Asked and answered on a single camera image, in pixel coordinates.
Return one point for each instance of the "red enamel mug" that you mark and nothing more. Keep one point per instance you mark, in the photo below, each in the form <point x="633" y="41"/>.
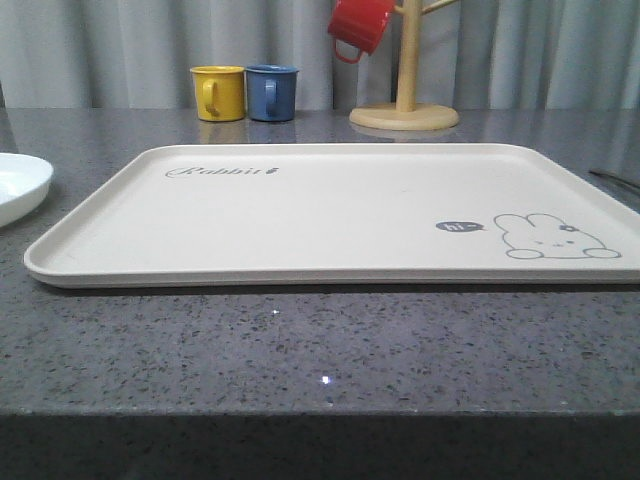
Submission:
<point x="360" y="24"/>

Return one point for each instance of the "grey curtain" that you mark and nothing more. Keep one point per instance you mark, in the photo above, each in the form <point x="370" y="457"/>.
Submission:
<point x="473" y="55"/>

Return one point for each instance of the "blue enamel mug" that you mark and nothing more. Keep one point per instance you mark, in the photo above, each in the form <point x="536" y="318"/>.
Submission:
<point x="271" y="92"/>

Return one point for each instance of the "white round plate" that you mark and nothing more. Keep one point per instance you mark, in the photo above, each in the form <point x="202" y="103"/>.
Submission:
<point x="25" y="183"/>

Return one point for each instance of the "yellow enamel mug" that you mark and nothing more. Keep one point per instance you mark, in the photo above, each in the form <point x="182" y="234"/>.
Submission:
<point x="219" y="92"/>

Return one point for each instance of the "cream rabbit serving tray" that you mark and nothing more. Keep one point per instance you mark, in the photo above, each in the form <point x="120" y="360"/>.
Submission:
<point x="340" y="213"/>

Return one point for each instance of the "silver metal fork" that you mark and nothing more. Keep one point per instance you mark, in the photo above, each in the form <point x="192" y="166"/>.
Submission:
<point x="619" y="179"/>

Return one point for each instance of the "wooden mug tree stand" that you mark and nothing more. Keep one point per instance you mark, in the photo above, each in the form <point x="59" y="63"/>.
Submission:
<point x="406" y="113"/>

